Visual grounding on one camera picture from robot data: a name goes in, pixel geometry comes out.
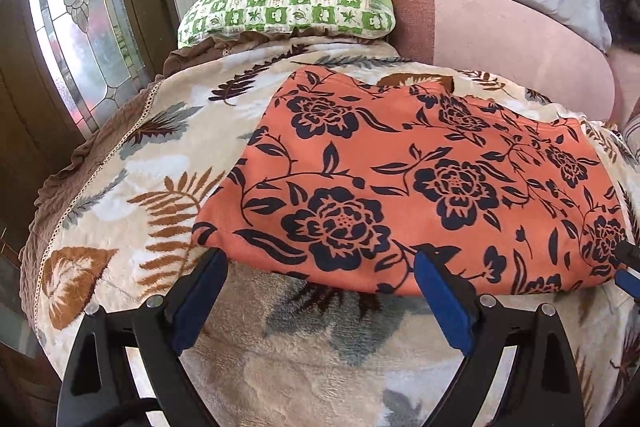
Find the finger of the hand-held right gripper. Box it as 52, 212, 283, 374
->
615, 239, 640, 268
614, 269, 640, 306

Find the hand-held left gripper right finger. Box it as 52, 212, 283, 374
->
413, 251, 587, 427

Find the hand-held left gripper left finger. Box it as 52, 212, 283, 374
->
56, 247, 230, 427

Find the orange floral garment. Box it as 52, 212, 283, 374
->
191, 66, 633, 299

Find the leaf print blanket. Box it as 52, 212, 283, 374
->
34, 41, 640, 427

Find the striped beige pillow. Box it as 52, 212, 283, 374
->
621, 113, 640, 160

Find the brown bed sheet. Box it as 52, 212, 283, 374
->
19, 33, 301, 323

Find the dark furry cloth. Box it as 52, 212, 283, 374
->
597, 0, 635, 55

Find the pink bolster cushion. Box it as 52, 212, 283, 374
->
389, 0, 625, 126

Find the wooden door with stained glass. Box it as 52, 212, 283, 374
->
0, 0, 182, 233

